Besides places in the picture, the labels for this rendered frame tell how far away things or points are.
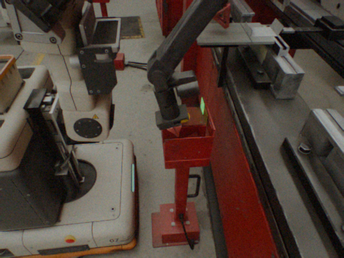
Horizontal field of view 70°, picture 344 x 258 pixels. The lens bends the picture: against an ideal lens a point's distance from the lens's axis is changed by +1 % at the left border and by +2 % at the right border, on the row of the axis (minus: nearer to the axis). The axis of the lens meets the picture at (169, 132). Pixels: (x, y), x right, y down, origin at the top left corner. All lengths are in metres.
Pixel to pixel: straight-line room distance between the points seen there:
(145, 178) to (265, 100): 1.05
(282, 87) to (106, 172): 0.96
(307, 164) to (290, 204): 0.11
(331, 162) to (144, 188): 1.19
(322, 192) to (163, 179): 1.19
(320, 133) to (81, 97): 0.71
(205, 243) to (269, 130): 0.88
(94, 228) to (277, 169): 0.86
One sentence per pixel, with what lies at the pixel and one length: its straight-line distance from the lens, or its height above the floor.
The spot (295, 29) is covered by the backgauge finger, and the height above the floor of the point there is 1.01.
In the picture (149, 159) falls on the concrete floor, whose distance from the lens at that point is 1.77.
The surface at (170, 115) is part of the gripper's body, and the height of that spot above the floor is 0.89.
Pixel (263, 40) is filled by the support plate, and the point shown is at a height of 1.00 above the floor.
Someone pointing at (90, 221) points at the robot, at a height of 0.28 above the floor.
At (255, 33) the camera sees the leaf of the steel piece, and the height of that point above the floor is 1.00.
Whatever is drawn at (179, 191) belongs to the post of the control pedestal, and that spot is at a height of 0.40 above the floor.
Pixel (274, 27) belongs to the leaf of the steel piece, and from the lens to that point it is 1.05.
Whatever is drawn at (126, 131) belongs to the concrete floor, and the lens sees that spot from 2.01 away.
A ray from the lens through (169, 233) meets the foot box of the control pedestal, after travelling 1.35.
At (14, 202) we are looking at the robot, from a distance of 1.13.
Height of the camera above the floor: 1.34
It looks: 43 degrees down
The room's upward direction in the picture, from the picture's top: straight up
